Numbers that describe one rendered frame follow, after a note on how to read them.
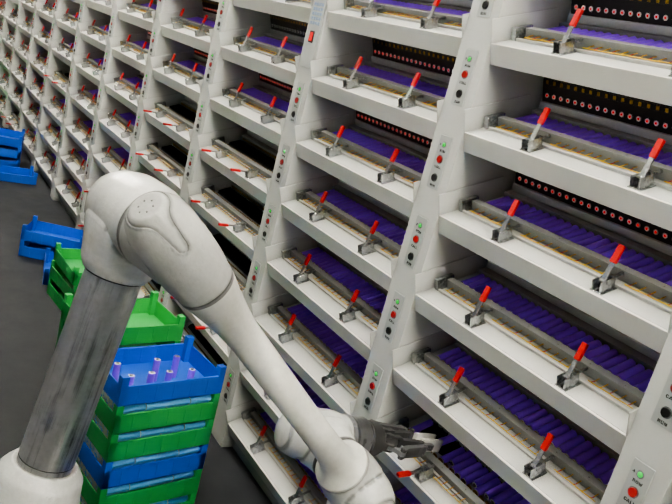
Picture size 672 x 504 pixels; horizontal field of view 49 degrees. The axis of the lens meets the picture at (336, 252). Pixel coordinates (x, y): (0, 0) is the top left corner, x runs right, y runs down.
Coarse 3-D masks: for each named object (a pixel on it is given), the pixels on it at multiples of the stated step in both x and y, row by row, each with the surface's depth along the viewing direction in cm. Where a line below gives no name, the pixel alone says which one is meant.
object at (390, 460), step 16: (384, 416) 181; (400, 416) 184; (416, 416) 187; (448, 432) 182; (464, 448) 177; (384, 464) 179; (400, 464) 173; (416, 464) 173; (448, 464) 172; (400, 480) 174; (416, 480) 168; (432, 480) 168; (416, 496) 169; (432, 496) 163; (448, 496) 163
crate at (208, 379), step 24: (192, 336) 212; (120, 360) 201; (144, 360) 206; (168, 360) 211; (192, 360) 212; (120, 384) 180; (144, 384) 184; (168, 384) 189; (192, 384) 194; (216, 384) 199
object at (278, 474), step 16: (240, 416) 249; (256, 416) 245; (240, 432) 242; (256, 432) 242; (272, 432) 238; (240, 448) 241; (256, 448) 232; (272, 448) 234; (256, 464) 229; (272, 464) 228; (288, 464) 226; (272, 480) 222; (288, 480) 221; (304, 480) 211; (288, 496) 215; (304, 496) 214; (320, 496) 211
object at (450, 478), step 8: (424, 456) 172; (432, 456) 171; (440, 464) 169; (440, 472) 168; (448, 472) 166; (448, 480) 165; (456, 480) 164; (456, 488) 163; (464, 488) 162; (464, 496) 161; (472, 496) 160
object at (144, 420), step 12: (216, 396) 201; (96, 408) 190; (108, 408) 185; (120, 408) 182; (168, 408) 192; (180, 408) 194; (192, 408) 197; (204, 408) 200; (216, 408) 202; (108, 420) 185; (120, 420) 183; (132, 420) 186; (144, 420) 188; (156, 420) 191; (168, 420) 193; (180, 420) 196; (192, 420) 198; (120, 432) 185
